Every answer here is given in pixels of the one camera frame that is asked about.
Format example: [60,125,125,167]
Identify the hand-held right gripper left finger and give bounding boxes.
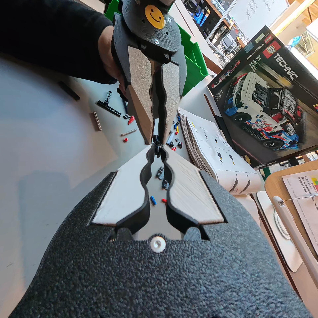
[91,146,153,233]

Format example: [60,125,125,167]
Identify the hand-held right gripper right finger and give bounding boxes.
[162,147,225,233]

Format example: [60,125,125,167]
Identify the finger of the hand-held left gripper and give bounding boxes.
[127,45,155,146]
[151,64,180,144]

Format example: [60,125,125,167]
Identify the instruction booklet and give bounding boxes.
[178,107,262,197]

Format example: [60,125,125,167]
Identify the black toy axle connector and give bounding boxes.
[152,135,162,157]

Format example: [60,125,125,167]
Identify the wood-edged office desk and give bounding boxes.
[167,0,223,74]

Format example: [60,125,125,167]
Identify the person's left hand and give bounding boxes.
[98,25,129,101]

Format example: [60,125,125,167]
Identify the green plastic bin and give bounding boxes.
[104,0,209,97]

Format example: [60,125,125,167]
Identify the wooden document stand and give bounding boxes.
[256,160,318,306]

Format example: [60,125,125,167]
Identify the black toy car set box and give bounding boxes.
[207,25,318,171]

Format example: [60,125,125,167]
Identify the whiteboard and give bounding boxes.
[227,0,290,33]

